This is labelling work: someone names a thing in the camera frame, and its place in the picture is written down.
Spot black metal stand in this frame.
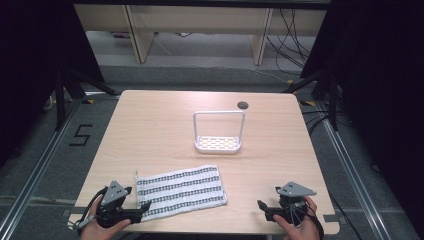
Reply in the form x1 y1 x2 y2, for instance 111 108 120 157
282 64 342 133
53 64 120 132

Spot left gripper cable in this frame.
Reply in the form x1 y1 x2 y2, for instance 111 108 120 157
70 186 110 232

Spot white wire rack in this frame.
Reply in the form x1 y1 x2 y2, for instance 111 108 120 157
192 110 247 155

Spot black curtain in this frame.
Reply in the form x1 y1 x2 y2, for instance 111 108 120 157
0 0 105 169
299 0 424 240

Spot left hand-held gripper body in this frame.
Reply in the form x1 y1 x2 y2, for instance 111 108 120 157
95 180 145 229

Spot black floor cables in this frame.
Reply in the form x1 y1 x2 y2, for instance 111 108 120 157
300 109 332 135

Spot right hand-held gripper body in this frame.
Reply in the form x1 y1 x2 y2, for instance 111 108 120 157
274 181 318 228

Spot person's left hand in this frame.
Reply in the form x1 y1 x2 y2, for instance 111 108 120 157
79 195 132 240

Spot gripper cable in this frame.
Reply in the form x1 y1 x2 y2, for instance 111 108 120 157
70 186 110 232
293 199 326 240

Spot person's right hand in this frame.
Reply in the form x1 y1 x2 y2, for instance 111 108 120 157
272 195 322 240

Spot black hanging cables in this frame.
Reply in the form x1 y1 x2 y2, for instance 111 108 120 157
265 8 317 76

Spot aluminium floor rail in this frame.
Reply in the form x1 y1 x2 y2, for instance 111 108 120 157
0 97 85 240
319 114 392 240

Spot white striped towel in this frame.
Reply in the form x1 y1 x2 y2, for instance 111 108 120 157
134 164 229 222

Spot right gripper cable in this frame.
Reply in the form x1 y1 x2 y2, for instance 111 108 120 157
293 199 326 240

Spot beige wooden desk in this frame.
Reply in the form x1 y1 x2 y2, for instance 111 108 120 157
73 3 328 66

